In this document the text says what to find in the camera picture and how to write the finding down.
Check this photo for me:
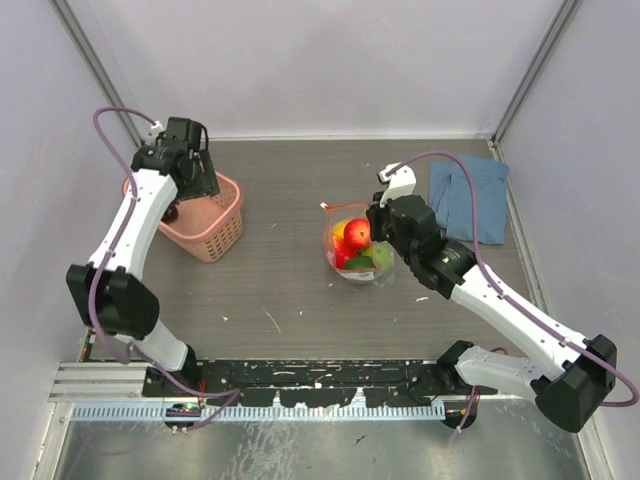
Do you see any green toy apple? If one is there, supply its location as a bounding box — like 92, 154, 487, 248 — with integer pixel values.
371, 243, 394, 271

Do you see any red toy apple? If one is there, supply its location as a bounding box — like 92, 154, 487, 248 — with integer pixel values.
343, 218, 371, 251

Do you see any dark green toy fruit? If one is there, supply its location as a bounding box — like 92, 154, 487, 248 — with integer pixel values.
344, 256, 376, 270

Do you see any dark purple toy plum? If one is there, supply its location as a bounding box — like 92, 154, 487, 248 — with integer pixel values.
162, 205, 178, 224

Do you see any clear zip top bag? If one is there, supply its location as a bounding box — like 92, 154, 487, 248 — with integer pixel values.
320, 202, 395, 285

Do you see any red toy pepper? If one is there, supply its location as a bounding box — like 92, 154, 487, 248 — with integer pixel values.
333, 237, 357, 270

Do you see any yellow toy lemon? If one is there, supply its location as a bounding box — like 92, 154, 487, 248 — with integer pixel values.
332, 219, 349, 240

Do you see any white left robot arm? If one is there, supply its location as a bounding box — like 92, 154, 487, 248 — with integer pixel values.
66, 117, 219, 396

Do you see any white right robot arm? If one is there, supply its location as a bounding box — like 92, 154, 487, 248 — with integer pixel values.
366, 192, 617, 433

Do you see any blue cloth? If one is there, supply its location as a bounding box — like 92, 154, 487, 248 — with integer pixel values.
429, 155, 509, 245

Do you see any pink plastic basket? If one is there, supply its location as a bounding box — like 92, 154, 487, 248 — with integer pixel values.
104, 169, 243, 267

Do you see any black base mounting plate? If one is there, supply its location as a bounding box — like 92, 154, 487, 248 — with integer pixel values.
142, 358, 499, 409

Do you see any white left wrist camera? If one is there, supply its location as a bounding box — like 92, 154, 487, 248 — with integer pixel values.
148, 121, 165, 138

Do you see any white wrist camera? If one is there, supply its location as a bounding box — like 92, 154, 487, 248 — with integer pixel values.
378, 163, 417, 207
148, 121, 165, 138

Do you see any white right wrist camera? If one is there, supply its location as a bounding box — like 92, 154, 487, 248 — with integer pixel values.
378, 163, 417, 207

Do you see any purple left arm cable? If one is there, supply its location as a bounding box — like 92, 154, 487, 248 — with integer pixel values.
92, 106, 241, 431

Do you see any aluminium frame rail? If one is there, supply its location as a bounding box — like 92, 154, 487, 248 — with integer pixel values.
48, 358, 594, 404

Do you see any slotted cable duct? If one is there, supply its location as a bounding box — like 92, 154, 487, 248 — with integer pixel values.
70, 400, 446, 422

